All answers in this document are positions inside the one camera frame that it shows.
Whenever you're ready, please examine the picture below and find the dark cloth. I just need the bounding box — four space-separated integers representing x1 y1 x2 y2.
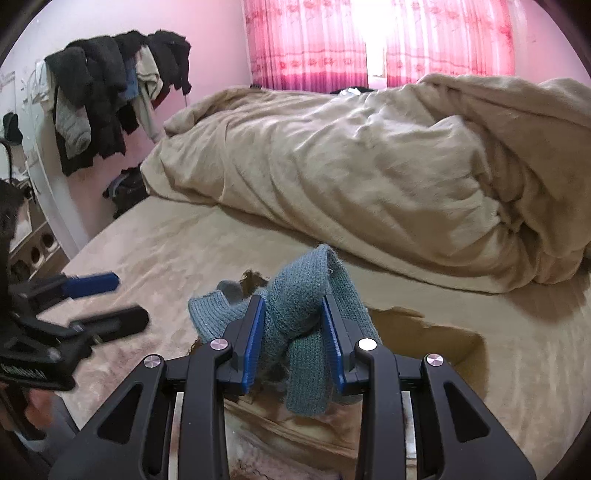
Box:
333 85 385 96

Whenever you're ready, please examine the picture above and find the blue knitted sock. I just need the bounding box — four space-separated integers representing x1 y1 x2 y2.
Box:
188 244 382 417

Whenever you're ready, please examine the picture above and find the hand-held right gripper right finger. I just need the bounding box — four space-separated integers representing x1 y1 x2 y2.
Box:
322 292 537 480

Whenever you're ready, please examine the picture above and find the black bag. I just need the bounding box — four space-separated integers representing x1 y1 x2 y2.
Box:
102 166 151 219

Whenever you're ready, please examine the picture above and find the black hanging jacket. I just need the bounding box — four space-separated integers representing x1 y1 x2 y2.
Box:
45 38 131 177

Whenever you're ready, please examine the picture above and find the pink floral curtain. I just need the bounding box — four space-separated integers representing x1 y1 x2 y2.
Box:
385 0 516 89
242 0 371 92

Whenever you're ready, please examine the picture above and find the beige blanket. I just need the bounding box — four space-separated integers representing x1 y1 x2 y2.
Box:
140 73 591 295

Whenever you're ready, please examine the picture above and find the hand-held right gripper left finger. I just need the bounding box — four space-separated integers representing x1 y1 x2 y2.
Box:
48 295 267 480

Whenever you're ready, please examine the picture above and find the wooden cabinet with round holes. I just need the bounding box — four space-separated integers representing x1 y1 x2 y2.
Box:
8 203 61 280

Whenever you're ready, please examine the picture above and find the black hanging coat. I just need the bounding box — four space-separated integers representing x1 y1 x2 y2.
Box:
147 29 193 96

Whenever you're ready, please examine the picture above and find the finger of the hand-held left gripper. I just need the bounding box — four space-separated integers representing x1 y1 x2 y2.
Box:
68 305 150 345
59 272 121 300

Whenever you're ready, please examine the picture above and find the grey hanging sweater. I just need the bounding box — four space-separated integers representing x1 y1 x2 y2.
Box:
54 88 93 158

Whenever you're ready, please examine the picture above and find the beige hanging shirt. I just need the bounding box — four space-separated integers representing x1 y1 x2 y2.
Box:
134 45 165 145

